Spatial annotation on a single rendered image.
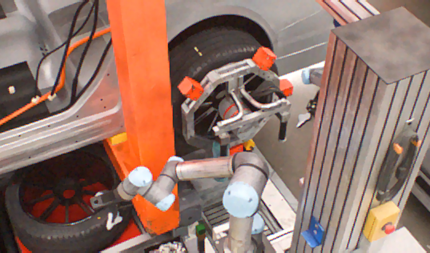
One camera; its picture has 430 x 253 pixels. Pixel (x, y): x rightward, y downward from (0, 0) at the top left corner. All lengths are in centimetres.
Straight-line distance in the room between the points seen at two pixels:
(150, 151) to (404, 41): 124
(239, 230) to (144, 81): 65
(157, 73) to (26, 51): 150
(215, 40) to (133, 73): 88
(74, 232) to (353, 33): 190
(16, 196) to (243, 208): 162
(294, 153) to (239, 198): 211
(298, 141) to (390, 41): 252
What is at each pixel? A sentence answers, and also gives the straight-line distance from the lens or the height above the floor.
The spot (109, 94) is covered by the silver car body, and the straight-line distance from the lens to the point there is 293.
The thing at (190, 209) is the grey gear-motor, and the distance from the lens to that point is 321.
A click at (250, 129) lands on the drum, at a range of 296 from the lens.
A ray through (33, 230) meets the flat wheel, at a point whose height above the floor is 50.
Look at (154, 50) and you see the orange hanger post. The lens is 213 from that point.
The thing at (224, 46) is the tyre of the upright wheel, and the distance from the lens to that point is 292.
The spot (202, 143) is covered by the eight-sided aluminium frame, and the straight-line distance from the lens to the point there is 309.
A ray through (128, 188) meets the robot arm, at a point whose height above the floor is 125.
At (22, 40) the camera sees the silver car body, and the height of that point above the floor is 91.
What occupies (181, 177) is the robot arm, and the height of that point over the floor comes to 124.
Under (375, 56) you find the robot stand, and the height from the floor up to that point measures 203.
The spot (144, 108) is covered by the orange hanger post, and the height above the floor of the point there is 140.
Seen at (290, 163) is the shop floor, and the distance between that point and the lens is 395.
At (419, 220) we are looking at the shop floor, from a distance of 385.
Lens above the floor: 299
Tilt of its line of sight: 46 degrees down
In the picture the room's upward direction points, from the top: straight up
